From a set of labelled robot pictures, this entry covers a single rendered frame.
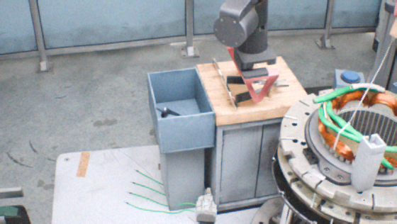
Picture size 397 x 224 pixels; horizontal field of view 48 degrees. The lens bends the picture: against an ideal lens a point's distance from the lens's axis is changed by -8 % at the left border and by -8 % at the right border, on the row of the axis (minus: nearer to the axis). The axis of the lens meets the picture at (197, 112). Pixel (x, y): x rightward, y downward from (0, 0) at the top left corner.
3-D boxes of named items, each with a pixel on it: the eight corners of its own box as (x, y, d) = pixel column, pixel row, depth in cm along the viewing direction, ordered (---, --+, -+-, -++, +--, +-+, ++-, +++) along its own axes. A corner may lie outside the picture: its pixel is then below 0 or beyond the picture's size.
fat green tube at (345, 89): (314, 110, 77) (315, 101, 76) (304, 97, 80) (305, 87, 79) (383, 97, 80) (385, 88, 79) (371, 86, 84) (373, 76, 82)
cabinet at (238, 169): (213, 215, 106) (217, 125, 90) (196, 162, 121) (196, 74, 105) (293, 200, 109) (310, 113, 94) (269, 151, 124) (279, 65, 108)
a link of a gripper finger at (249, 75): (244, 112, 88) (244, 69, 82) (233, 89, 93) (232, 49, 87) (278, 105, 89) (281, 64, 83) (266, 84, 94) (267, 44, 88)
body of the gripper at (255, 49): (242, 71, 84) (242, 35, 79) (227, 42, 91) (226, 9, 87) (277, 66, 84) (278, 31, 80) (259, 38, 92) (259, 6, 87)
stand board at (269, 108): (216, 126, 90) (216, 115, 89) (195, 74, 105) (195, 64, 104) (312, 113, 94) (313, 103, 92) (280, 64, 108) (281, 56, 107)
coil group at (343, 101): (340, 115, 83) (344, 96, 80) (336, 109, 84) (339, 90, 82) (367, 109, 84) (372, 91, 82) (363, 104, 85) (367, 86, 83)
